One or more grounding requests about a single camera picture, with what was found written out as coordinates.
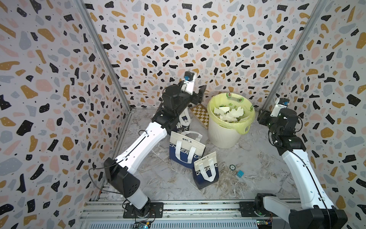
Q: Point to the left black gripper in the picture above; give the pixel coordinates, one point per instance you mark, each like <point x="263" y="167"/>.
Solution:
<point x="196" y="98"/>

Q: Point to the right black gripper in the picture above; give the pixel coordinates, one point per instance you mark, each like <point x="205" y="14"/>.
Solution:
<point x="263" y="118"/>

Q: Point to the navy white tote bag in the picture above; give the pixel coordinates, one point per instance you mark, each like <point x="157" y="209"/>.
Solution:
<point x="186" y="148"/>

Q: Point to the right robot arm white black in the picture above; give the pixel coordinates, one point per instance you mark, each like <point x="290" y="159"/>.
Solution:
<point x="316" y="211"/>

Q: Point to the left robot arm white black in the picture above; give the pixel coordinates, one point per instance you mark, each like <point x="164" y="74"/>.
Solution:
<point x="120" y="171"/>

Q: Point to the wooden checkerboard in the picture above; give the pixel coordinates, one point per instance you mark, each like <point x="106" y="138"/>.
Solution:
<point x="201" y="114"/>

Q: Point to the yellow-green bin liner bag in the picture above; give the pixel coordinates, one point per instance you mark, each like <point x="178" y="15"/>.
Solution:
<point x="231" y="100"/>

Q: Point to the paper scraps in bin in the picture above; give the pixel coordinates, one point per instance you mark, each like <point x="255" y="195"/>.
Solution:
<point x="227" y="114"/>

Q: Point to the white plastic trash bin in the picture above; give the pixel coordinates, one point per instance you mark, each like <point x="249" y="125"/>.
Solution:
<point x="226" y="137"/>

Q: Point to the small teal cube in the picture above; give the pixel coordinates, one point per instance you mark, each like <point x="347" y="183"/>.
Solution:
<point x="240" y="173"/>

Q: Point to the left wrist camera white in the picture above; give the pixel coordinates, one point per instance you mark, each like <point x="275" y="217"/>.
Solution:
<point x="188" y="82"/>

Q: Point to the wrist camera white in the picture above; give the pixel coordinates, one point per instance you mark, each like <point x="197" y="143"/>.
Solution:
<point x="188" y="82"/>
<point x="280" y="103"/>

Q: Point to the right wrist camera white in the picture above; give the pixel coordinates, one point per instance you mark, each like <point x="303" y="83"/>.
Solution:
<point x="280" y="103"/>

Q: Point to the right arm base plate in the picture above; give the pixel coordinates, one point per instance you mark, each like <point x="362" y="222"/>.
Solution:
<point x="248" y="208"/>

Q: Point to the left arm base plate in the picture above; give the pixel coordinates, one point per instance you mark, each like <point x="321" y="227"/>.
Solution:
<point x="153" y="210"/>

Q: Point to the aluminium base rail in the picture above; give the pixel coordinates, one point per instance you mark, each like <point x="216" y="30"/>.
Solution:
<point x="170" y="214"/>

